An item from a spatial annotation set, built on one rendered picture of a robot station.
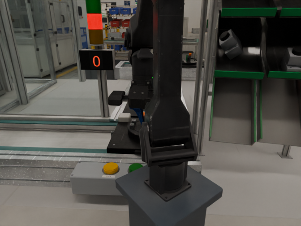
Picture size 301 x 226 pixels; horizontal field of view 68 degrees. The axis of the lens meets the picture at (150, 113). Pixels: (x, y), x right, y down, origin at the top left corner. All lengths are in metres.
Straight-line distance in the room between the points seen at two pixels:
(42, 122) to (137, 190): 0.69
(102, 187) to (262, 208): 0.44
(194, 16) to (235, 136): 10.59
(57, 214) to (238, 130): 0.58
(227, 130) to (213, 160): 0.17
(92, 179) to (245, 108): 0.52
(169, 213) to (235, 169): 0.50
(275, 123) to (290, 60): 0.21
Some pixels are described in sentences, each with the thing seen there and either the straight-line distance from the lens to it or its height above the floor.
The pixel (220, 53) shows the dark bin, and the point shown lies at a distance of 0.79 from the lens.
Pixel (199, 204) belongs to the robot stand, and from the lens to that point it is 0.41.
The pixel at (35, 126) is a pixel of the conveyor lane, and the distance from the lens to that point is 1.05.
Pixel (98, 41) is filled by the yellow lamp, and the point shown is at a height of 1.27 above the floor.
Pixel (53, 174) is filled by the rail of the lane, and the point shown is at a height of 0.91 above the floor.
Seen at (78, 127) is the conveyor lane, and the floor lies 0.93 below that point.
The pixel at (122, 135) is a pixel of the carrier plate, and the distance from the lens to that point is 0.79.
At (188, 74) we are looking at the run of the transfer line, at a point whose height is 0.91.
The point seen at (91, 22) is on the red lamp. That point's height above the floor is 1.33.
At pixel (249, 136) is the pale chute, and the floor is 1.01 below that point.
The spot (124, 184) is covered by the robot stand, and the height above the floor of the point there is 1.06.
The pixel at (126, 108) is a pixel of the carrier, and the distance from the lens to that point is 1.02.
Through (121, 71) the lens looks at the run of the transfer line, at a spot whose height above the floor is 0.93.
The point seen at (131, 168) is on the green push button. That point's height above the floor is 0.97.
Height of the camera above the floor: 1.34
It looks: 23 degrees down
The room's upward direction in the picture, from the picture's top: straight up
